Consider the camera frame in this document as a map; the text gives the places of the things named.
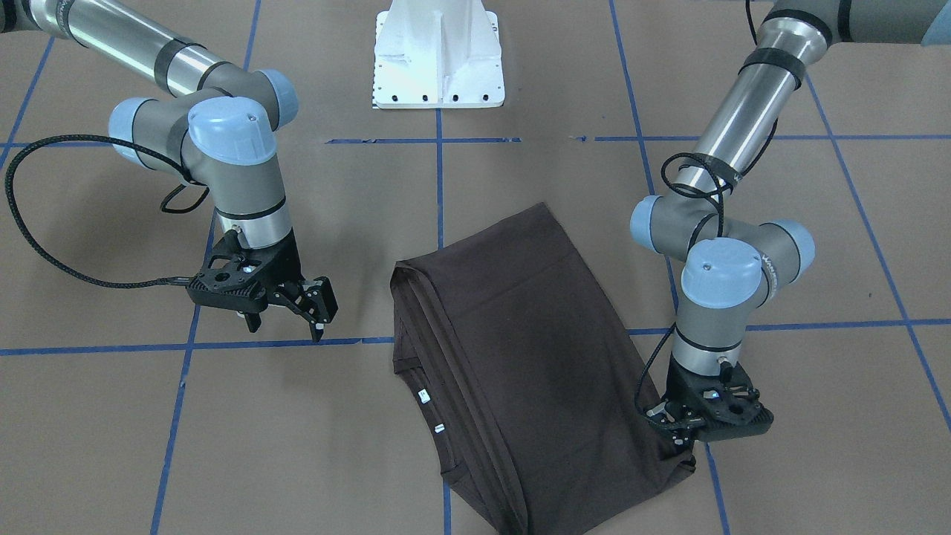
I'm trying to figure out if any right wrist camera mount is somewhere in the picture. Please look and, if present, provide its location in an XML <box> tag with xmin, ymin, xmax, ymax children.
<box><xmin>186</xmin><ymin>253</ymin><xmax>268</xmax><ymax>313</ymax></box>

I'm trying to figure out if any white column pedestal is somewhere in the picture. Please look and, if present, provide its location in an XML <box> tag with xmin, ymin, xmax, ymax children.
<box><xmin>371</xmin><ymin>1</ymin><xmax>506</xmax><ymax>109</ymax></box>

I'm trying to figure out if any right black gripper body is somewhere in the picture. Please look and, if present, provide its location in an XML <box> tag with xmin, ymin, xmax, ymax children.
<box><xmin>245</xmin><ymin>231</ymin><xmax>305</xmax><ymax>313</ymax></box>

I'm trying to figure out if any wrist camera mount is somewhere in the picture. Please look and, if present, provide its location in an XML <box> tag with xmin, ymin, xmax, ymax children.
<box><xmin>690</xmin><ymin>364</ymin><xmax>774</xmax><ymax>443</ymax></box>
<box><xmin>186</xmin><ymin>253</ymin><xmax>268</xmax><ymax>313</ymax></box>

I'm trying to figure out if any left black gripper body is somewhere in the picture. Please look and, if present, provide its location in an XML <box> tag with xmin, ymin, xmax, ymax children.
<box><xmin>654</xmin><ymin>357</ymin><xmax>736</xmax><ymax>447</ymax></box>

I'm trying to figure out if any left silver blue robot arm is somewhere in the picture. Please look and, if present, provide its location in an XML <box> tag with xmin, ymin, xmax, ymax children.
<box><xmin>629</xmin><ymin>1</ymin><xmax>949</xmax><ymax>453</ymax></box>

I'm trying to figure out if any brown t-shirt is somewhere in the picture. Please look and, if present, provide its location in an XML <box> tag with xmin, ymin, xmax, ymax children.
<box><xmin>390</xmin><ymin>204</ymin><xmax>695</xmax><ymax>534</ymax></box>

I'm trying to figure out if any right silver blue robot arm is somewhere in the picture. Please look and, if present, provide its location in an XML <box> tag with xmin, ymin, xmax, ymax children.
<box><xmin>2</xmin><ymin>1</ymin><xmax>337</xmax><ymax>343</ymax></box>

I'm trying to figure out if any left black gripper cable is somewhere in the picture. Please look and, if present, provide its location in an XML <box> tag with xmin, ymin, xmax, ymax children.
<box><xmin>633</xmin><ymin>0</ymin><xmax>781</xmax><ymax>417</ymax></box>

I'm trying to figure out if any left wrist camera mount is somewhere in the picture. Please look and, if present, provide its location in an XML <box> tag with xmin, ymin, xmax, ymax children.
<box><xmin>690</xmin><ymin>364</ymin><xmax>774</xmax><ymax>443</ymax></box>

